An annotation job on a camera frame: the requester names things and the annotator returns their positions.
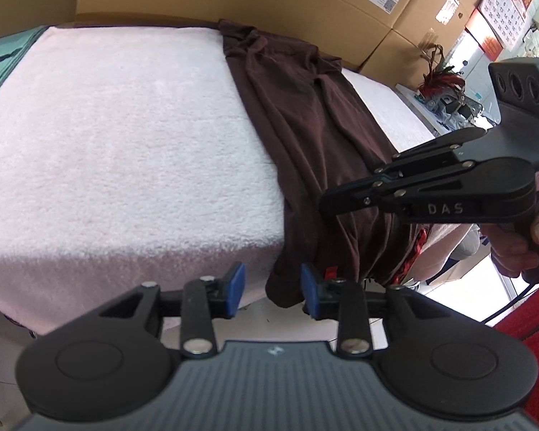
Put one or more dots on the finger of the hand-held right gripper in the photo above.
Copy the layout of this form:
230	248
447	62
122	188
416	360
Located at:
364	193
440	148

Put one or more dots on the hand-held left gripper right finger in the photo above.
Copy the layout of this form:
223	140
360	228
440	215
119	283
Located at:
307	292

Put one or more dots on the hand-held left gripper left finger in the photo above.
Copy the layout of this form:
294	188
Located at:
236	287

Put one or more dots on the dark maroon shirt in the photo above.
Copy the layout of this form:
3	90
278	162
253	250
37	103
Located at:
305	121

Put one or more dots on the person's right hand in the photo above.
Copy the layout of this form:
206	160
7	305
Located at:
512	251

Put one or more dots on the pile of grey metal parts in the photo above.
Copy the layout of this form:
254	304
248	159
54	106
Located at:
458	107

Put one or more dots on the white side table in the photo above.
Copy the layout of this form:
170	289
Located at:
420	107

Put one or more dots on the red feather decoration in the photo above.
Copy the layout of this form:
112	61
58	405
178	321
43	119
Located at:
440	83

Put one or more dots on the red black striped cloth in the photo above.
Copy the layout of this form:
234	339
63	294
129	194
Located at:
413	251

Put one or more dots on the small white box label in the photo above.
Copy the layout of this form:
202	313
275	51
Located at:
447	9

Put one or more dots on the white towel-covered table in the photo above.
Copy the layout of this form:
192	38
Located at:
116	143

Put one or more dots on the person's red sweater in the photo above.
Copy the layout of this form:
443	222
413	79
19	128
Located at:
534	368

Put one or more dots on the teal cloth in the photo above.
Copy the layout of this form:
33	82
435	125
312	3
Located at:
0	67

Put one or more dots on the wall calendar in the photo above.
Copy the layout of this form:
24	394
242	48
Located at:
507	9

